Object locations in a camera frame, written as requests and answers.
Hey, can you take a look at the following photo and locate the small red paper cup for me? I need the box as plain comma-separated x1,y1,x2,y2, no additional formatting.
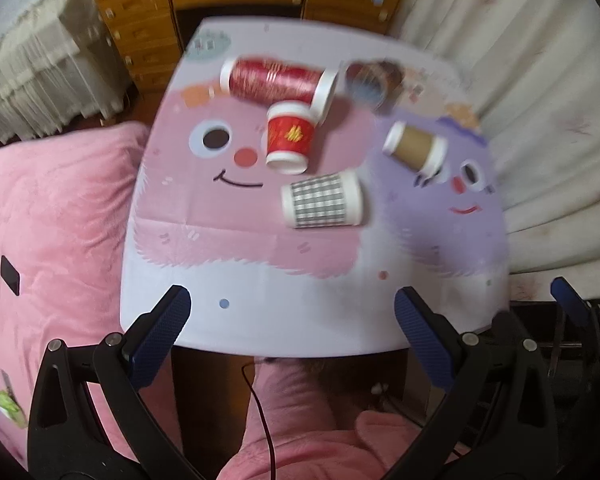
265,101,317,174

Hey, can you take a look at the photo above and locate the brown kraft paper cup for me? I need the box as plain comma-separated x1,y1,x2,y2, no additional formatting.
382,122,449,179

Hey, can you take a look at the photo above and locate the grey checkered paper cup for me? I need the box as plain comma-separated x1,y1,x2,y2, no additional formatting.
280,169,364,229

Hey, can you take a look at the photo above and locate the dark colourful paper cup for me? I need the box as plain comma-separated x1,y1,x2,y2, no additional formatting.
344,60,404,110

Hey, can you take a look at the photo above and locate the large red patterned paper cup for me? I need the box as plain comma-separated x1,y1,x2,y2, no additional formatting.
219,56,338,124

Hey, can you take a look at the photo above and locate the green snack wrapper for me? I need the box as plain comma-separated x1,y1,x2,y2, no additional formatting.
0,370,28,429

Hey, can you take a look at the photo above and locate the black phone on blanket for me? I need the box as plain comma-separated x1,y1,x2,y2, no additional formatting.
0,255,20,297

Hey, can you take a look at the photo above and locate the pink fleece clothing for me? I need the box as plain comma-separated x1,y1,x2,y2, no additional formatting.
219,358,420,479

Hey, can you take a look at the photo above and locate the pink fluffy blanket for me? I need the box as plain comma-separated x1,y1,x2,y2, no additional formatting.
0,120,184,470

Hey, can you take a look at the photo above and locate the white floral curtain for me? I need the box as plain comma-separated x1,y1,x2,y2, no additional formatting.
394,0,600,273

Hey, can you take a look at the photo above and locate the cartoon monster table cloth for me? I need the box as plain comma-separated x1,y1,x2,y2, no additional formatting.
120,18,508,358

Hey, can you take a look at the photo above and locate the white lace covered furniture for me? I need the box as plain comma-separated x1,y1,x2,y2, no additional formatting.
0,0,131,143

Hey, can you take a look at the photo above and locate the black cable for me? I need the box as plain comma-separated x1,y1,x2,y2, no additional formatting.
240,358,278,480

